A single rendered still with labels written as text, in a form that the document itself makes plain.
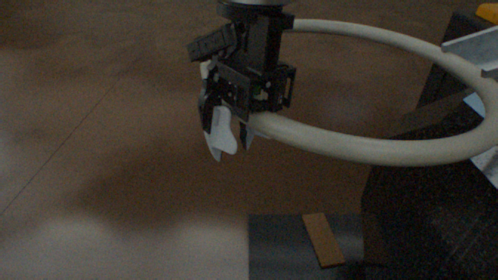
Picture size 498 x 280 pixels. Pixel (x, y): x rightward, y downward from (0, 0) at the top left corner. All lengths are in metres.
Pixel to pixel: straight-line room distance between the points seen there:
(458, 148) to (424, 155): 0.04
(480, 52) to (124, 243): 1.35
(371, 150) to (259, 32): 0.17
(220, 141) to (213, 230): 1.04
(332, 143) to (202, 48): 0.20
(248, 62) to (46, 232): 1.43
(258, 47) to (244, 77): 0.03
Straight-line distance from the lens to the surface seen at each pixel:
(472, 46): 0.74
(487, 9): 1.77
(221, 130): 0.40
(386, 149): 0.36
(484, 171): 0.70
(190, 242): 1.40
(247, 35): 0.35
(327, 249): 1.36
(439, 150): 0.40
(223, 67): 0.36
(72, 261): 1.51
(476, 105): 0.80
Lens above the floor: 1.14
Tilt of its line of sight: 38 degrees down
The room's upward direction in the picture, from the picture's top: straight up
